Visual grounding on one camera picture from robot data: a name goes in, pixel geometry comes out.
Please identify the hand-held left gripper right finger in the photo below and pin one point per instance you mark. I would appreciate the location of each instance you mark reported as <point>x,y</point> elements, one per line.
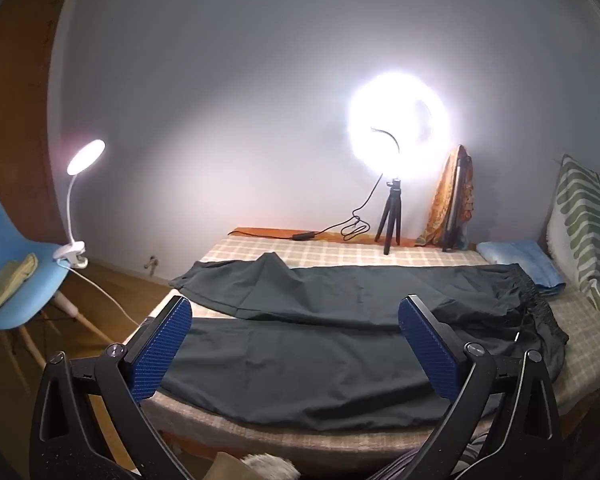
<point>430,350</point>

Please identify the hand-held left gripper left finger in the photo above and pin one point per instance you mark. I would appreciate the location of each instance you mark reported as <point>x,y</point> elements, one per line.
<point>160,345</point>

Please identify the dark grey pants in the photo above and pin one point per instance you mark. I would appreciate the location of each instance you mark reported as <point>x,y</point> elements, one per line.
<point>305,360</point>

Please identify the folded blue towel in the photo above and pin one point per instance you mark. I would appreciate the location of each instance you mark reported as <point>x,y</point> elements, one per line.
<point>520,260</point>

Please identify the bed with checkered sheet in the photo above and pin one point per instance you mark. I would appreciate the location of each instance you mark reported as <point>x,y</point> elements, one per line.
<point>330,255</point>

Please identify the black tripod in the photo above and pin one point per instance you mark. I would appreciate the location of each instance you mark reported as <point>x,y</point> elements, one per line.
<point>392,205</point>

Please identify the orange patterned cloth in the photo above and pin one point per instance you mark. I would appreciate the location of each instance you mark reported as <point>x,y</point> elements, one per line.
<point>442,200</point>

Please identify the beige furry slipper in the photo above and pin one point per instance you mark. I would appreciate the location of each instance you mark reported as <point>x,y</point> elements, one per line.
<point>265,467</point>

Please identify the yellow cloth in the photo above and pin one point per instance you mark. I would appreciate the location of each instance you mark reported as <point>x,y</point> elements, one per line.
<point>5,285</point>

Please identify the blue chair with wooden legs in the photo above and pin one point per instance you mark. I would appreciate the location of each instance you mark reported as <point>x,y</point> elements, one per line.
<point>5,230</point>

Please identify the green striped pillow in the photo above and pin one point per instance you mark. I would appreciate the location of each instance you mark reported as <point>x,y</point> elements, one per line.
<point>580,220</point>

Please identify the white clip lamp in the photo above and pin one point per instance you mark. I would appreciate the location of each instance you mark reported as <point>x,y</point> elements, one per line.
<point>86,155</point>

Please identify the black gooseneck phone holder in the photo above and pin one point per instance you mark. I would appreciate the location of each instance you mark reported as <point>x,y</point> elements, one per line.
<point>392,136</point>

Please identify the brown wooden door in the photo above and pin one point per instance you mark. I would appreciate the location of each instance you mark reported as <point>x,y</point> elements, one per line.
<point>20,110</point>

